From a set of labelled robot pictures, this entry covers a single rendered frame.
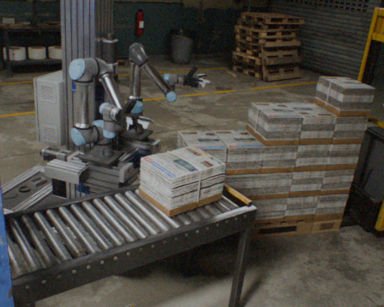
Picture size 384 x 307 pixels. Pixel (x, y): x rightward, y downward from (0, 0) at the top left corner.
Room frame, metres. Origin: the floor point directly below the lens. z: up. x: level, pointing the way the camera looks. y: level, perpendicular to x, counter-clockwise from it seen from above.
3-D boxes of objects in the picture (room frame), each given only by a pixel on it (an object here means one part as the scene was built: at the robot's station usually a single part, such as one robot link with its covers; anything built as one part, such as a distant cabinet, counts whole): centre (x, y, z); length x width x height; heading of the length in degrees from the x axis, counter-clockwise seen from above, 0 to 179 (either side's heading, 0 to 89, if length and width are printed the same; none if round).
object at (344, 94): (3.34, -1.21, 0.65); 0.39 x 0.30 x 1.29; 17
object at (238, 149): (3.13, -0.52, 0.42); 1.17 x 0.39 x 0.83; 107
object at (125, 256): (1.68, 0.13, 0.74); 1.34 x 0.05 x 0.12; 127
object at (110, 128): (2.31, 0.45, 1.12); 0.11 x 0.08 x 0.11; 137
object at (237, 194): (2.27, -0.25, 0.81); 0.43 x 0.03 x 0.02; 37
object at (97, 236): (1.76, 0.45, 0.78); 0.47 x 0.05 x 0.05; 37
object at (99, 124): (2.57, 0.57, 0.98); 0.13 x 0.12 x 0.14; 137
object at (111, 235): (1.80, 0.39, 0.78); 0.47 x 0.05 x 0.05; 37
